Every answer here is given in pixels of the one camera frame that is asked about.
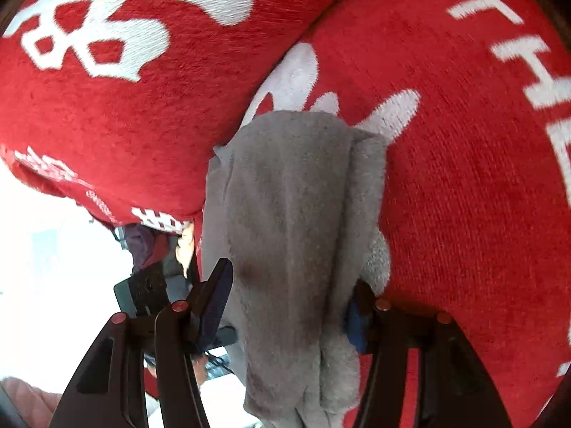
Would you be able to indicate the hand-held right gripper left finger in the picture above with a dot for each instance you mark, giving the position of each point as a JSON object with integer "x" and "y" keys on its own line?
{"x": 213, "y": 307}

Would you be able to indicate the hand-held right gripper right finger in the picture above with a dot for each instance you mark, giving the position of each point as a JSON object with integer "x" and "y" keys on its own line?
{"x": 357, "y": 326}

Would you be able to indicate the grey knit garment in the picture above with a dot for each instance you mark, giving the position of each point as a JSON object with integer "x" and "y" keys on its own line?
{"x": 290, "y": 209}

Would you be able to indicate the purple cloth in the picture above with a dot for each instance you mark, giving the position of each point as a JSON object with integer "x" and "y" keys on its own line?
{"x": 142, "y": 243}

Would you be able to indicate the red sofa back cushion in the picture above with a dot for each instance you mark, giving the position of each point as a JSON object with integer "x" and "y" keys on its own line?
{"x": 134, "y": 120}

